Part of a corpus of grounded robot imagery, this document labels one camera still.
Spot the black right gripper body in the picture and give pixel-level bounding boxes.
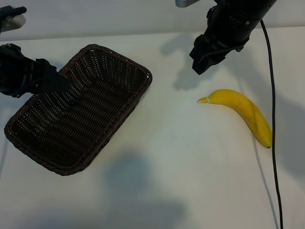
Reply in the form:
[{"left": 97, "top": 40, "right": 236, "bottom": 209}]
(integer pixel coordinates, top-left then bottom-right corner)
[{"left": 206, "top": 6, "right": 262, "bottom": 52}]

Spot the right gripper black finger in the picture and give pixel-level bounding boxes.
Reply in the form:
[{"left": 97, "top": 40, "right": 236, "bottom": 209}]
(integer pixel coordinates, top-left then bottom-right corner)
[
  {"left": 205, "top": 43, "right": 230, "bottom": 72},
  {"left": 189, "top": 34, "right": 215, "bottom": 76}
]

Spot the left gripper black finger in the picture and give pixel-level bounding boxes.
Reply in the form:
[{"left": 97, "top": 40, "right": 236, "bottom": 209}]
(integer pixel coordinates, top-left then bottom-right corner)
[
  {"left": 35, "top": 58, "right": 59, "bottom": 77},
  {"left": 40, "top": 73, "right": 71, "bottom": 94}
]

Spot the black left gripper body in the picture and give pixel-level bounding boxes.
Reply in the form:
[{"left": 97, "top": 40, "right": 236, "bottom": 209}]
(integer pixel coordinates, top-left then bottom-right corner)
[{"left": 0, "top": 43, "right": 43, "bottom": 98}]

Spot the dark brown wicker basket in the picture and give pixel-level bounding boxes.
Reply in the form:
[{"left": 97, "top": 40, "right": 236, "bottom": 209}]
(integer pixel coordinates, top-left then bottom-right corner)
[{"left": 4, "top": 43, "right": 153, "bottom": 177}]

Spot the yellow banana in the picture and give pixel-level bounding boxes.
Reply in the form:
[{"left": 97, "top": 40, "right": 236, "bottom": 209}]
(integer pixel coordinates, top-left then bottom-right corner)
[{"left": 197, "top": 89, "right": 273, "bottom": 149}]

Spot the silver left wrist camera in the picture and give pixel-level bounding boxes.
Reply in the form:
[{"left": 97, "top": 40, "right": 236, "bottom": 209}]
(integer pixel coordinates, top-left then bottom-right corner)
[{"left": 0, "top": 15, "right": 26, "bottom": 32}]

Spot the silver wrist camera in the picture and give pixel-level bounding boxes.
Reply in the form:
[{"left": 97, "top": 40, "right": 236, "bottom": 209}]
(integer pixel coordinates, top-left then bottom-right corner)
[
  {"left": 175, "top": 0, "right": 201, "bottom": 8},
  {"left": 0, "top": 15, "right": 26, "bottom": 32}
]

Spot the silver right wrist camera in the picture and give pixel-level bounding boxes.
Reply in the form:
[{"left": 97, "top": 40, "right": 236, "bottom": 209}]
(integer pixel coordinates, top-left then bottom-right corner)
[{"left": 175, "top": 0, "right": 201, "bottom": 8}]

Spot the long black right cable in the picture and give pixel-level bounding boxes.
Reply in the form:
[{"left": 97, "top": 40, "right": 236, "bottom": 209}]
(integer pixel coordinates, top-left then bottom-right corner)
[{"left": 259, "top": 19, "right": 285, "bottom": 229}]

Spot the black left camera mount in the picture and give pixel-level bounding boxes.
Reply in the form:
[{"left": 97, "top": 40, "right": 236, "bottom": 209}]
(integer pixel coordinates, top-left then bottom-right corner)
[{"left": 0, "top": 6, "right": 28, "bottom": 18}]

